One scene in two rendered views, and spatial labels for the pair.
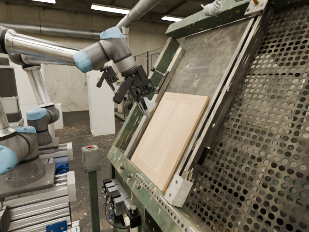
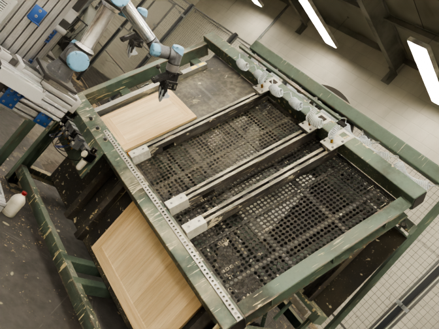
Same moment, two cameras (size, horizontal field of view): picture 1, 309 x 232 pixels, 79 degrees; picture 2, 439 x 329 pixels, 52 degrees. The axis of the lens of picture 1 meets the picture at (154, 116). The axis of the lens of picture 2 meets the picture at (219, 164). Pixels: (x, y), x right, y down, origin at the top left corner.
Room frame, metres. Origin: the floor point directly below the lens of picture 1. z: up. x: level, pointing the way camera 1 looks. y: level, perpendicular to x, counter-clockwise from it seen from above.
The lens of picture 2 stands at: (-2.01, 0.58, 1.56)
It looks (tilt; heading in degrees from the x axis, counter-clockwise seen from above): 6 degrees down; 338
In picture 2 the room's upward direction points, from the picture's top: 42 degrees clockwise
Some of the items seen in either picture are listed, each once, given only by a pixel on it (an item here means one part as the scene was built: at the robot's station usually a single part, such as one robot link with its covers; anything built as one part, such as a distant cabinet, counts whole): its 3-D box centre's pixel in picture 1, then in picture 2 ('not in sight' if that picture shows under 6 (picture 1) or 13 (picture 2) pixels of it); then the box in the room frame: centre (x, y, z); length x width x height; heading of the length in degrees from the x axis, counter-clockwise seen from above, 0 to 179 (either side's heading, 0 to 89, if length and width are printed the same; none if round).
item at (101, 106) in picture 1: (100, 95); not in sight; (5.09, 1.47, 1.03); 0.61 x 0.58 x 2.05; 25
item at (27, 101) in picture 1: (32, 113); not in sight; (3.28, 2.18, 0.88); 0.90 x 0.60 x 1.75; 25
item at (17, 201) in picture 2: not in sight; (16, 202); (1.05, 0.25, 0.10); 0.10 x 0.10 x 0.20
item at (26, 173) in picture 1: (25, 166); (63, 68); (0.77, 0.57, 1.09); 0.15 x 0.15 x 0.10
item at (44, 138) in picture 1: (39, 136); not in sight; (1.22, 0.78, 1.09); 0.15 x 0.15 x 0.10
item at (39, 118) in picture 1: (37, 118); not in sight; (1.22, 0.78, 1.20); 0.13 x 0.12 x 0.14; 179
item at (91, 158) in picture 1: (91, 158); not in sight; (1.41, 0.51, 0.84); 0.12 x 0.12 x 0.18; 29
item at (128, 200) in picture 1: (117, 203); (72, 140); (1.06, 0.24, 0.69); 0.50 x 0.14 x 0.24; 29
